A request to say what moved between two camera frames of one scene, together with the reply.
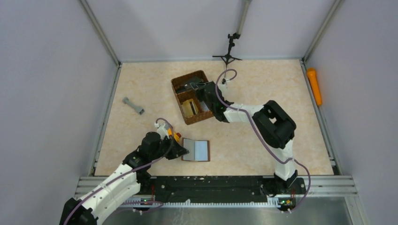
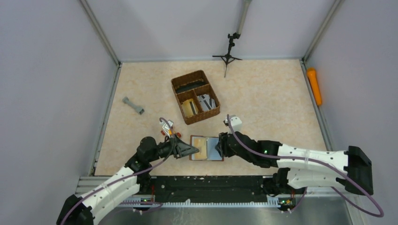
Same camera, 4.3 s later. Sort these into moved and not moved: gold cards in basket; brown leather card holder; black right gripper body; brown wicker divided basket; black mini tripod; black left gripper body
Moved: black right gripper body; brown leather card holder
Not moved: brown wicker divided basket; black mini tripod; black left gripper body; gold cards in basket
